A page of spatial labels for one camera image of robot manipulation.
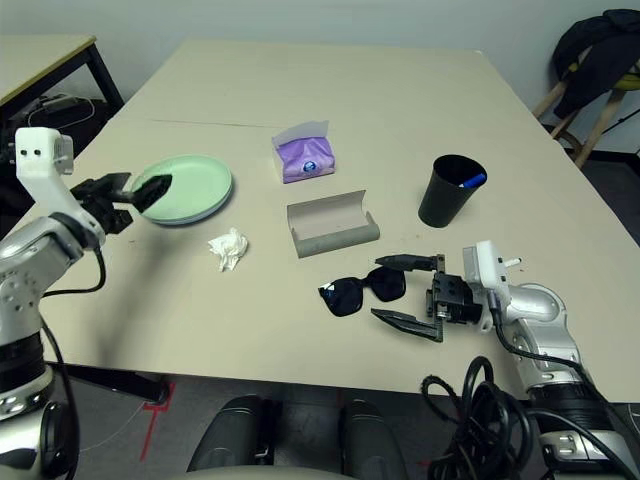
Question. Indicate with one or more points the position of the yellow stool cushion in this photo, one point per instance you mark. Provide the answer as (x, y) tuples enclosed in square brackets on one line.
[(631, 81)]

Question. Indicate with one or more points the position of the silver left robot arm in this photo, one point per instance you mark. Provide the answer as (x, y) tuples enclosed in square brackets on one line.
[(30, 260)]

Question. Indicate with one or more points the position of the white power adapter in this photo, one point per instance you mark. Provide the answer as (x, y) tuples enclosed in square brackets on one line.
[(59, 102)]

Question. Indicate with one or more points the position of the white pen with blue cap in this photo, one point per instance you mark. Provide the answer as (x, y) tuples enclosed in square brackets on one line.
[(515, 260)]

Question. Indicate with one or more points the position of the light green plate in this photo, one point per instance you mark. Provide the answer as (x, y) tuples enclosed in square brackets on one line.
[(200, 185)]

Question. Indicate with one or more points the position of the dark robot right leg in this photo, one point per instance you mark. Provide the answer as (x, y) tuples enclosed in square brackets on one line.
[(372, 435)]

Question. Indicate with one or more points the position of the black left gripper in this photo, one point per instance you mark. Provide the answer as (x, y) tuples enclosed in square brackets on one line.
[(97, 197)]

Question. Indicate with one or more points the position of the black jacket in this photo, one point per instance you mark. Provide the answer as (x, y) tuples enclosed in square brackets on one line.
[(595, 55)]

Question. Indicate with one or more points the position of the white tissue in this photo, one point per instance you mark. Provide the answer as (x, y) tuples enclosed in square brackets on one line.
[(229, 247)]

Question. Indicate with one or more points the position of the black tripod stand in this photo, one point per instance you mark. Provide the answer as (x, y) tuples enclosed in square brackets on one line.
[(622, 120)]

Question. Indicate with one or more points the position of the grey glasses case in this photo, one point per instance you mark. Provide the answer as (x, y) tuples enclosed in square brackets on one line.
[(335, 235)]

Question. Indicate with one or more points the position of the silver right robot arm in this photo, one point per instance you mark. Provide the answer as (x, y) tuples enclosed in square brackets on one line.
[(540, 310)]

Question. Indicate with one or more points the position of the dark robot left leg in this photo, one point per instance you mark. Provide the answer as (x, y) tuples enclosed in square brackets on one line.
[(230, 430)]

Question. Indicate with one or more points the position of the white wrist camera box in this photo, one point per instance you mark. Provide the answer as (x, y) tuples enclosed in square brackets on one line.
[(485, 270), (37, 160)]

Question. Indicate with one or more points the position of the wooden stool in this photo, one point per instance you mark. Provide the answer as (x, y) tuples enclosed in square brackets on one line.
[(597, 125)]

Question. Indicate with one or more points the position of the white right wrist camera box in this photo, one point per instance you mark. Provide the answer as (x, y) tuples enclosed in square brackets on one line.
[(485, 270)]

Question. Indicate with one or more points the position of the dark robot leg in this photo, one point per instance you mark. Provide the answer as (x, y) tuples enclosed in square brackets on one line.
[(372, 435), (230, 430)]

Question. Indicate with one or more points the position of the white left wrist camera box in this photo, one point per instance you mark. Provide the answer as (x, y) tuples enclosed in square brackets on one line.
[(37, 160)]

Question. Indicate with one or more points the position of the beige side table black frame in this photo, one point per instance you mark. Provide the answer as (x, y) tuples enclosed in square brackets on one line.
[(35, 62)]

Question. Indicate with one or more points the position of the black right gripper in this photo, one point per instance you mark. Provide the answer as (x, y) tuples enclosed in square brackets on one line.
[(452, 297)]

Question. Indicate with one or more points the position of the blue marker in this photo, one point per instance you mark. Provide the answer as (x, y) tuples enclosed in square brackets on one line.
[(472, 181)]

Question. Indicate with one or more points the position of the black cup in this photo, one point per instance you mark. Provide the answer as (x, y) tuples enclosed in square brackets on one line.
[(440, 205)]

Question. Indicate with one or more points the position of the light blue plate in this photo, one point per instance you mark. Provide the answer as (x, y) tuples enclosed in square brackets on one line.
[(205, 220)]

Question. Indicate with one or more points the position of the black table base bar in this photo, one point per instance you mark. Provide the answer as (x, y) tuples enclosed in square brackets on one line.
[(120, 382)]

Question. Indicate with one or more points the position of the purple tissue pack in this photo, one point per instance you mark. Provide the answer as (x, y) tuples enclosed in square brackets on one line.
[(305, 160)]

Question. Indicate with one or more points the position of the black sunglasses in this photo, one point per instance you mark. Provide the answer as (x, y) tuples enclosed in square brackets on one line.
[(350, 295)]

